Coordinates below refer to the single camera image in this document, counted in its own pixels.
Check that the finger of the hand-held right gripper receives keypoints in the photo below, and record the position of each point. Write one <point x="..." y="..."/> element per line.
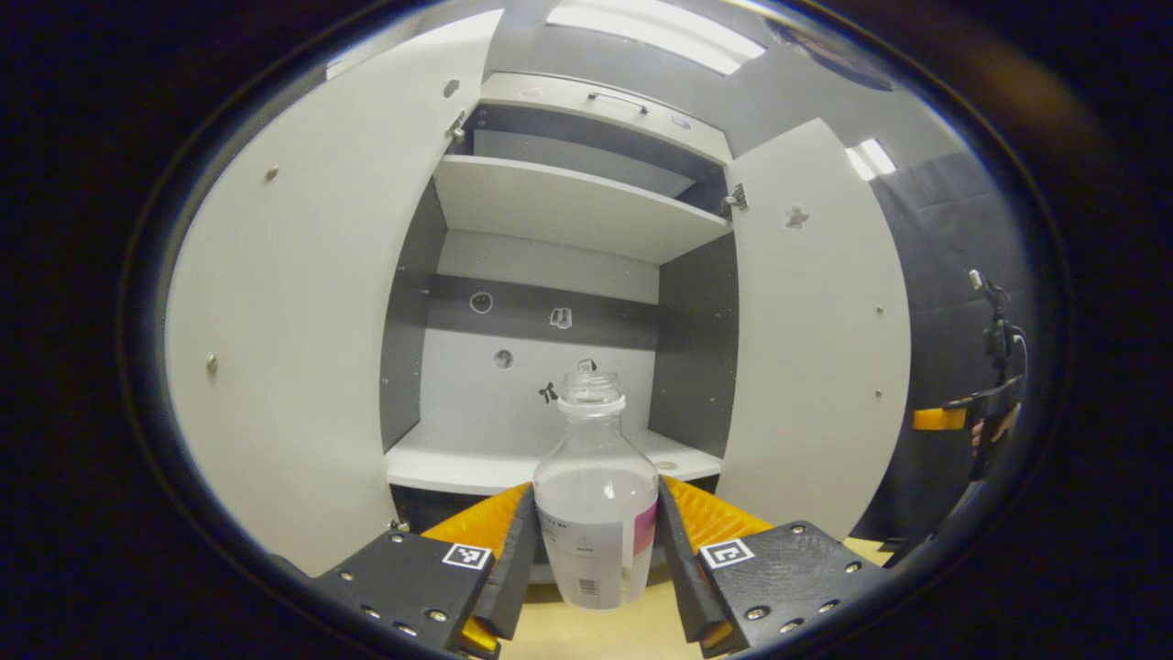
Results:
<point x="939" y="419"/>

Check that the grey cabinet door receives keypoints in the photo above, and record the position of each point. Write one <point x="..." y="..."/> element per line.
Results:
<point x="806" y="367"/>
<point x="302" y="321"/>

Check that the grey cabinet drawer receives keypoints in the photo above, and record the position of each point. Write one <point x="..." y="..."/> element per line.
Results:
<point x="550" y="93"/>

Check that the clear plastic bottle pink label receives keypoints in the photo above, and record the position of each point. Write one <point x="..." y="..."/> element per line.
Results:
<point x="596" y="513"/>

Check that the large ceiling light panel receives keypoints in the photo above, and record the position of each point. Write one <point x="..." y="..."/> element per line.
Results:
<point x="655" y="37"/>

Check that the grey cabinet shelf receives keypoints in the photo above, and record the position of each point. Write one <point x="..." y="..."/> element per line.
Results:
<point x="568" y="206"/>

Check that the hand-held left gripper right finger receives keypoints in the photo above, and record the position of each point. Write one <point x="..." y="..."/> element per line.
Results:
<point x="683" y="577"/>

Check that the small ceiling light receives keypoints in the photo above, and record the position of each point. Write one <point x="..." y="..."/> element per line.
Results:
<point x="871" y="158"/>

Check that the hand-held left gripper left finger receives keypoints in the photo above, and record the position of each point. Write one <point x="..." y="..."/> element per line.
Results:
<point x="518" y="568"/>

